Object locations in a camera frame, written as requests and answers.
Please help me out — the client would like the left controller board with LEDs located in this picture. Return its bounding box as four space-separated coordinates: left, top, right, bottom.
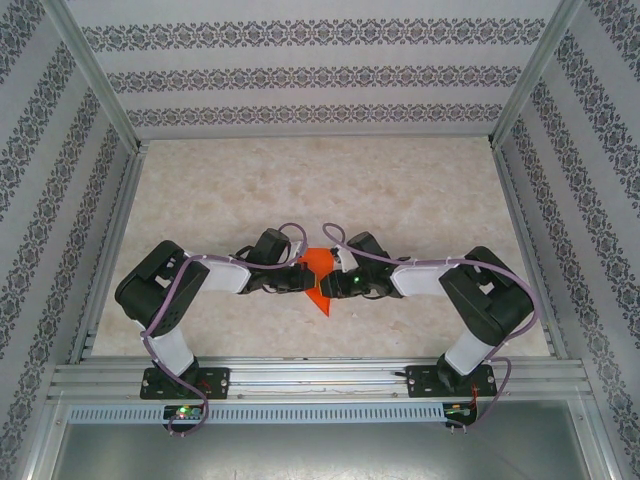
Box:
163 404 206 421

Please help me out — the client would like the aluminium mounting rail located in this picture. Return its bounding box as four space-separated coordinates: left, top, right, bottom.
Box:
47 357 591 401

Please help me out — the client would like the aluminium frame bar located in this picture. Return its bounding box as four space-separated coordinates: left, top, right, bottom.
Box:
569 399 619 480
22 399 69 480

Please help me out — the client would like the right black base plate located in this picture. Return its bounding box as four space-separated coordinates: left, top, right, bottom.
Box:
407 364 497 400

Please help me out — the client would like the aluminium corner post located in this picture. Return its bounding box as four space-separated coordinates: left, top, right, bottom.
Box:
489 0 584 149
42 0 142 151

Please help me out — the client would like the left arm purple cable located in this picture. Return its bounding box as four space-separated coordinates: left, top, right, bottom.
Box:
140 222 307 436

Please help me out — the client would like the grey sheet metal tray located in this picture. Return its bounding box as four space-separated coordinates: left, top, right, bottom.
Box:
49 422 611 480

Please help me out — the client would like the aluminium side rail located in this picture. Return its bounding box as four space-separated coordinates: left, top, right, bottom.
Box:
489 139 570 360
68 139 151 365

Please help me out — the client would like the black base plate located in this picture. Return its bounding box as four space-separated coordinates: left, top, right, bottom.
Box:
407 364 497 400
139 367 232 401

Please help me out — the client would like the controller board with leds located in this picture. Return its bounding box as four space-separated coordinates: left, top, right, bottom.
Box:
163 404 206 421
444 403 479 421

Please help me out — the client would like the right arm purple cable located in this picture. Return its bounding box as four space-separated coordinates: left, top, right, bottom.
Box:
322 222 539 434

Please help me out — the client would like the right controller board with LEDs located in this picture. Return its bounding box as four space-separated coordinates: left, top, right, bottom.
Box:
444 403 479 421

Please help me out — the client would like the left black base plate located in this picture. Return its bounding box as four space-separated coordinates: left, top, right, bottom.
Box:
139 367 232 401

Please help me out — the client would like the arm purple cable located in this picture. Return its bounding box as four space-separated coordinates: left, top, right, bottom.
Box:
140 222 307 436
322 222 539 434

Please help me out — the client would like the slotted grey cable duct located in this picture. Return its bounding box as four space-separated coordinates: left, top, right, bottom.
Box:
67 404 446 425

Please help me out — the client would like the orange paper sheet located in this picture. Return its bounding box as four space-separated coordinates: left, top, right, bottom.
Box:
297 247 337 319

